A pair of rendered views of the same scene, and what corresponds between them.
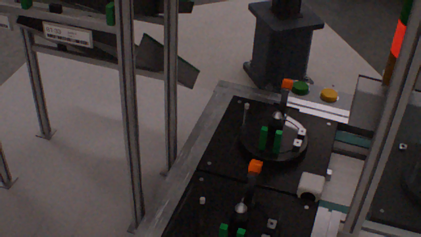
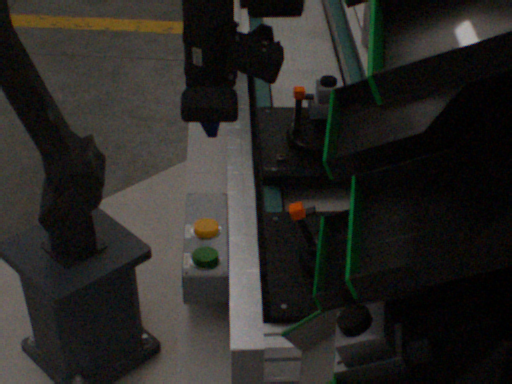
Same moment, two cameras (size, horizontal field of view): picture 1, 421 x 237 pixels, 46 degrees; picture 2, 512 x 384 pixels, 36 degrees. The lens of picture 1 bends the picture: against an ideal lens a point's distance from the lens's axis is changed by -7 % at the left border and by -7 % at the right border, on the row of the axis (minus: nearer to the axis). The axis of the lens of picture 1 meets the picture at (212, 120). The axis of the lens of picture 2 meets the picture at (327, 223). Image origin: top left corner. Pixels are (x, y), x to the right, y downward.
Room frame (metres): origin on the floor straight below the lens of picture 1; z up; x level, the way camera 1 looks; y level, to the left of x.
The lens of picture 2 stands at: (1.20, 0.67, 1.74)
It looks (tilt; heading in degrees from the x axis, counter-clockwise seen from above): 38 degrees down; 244
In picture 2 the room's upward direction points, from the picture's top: 5 degrees clockwise
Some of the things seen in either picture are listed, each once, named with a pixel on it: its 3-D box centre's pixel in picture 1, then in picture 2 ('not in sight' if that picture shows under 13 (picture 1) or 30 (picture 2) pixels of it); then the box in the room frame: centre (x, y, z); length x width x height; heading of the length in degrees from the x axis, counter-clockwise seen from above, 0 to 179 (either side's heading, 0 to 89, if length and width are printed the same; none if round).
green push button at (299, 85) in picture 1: (300, 89); (205, 259); (0.98, -0.20, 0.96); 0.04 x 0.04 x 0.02
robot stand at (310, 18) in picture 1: (281, 46); (83, 301); (1.16, -0.17, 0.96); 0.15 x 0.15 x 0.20; 24
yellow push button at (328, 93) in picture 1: (329, 96); (206, 230); (0.96, -0.26, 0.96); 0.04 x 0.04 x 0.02
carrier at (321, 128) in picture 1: (275, 127); (347, 236); (0.78, -0.12, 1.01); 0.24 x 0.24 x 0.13; 73
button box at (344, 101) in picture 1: (326, 106); (206, 245); (0.96, -0.26, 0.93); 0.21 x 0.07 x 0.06; 73
